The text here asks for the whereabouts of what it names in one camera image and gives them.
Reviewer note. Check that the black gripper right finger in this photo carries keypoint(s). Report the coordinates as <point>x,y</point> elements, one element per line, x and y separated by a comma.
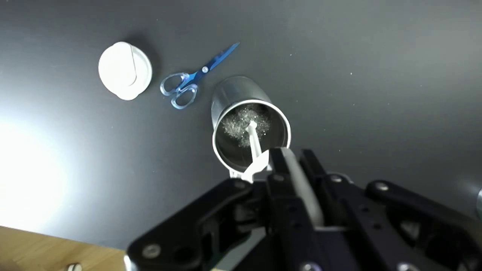
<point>396,228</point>

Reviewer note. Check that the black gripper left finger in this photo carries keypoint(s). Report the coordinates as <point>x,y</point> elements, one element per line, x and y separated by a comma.
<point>205,230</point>

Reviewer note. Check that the silver metal flask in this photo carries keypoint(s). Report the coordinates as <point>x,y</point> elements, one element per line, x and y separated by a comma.
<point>238,101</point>

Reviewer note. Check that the white round flask lid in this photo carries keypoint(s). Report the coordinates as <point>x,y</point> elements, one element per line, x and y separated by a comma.
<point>125,69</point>

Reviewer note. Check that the blue handled scissors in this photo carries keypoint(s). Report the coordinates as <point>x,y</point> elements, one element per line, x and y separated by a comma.
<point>181,87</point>

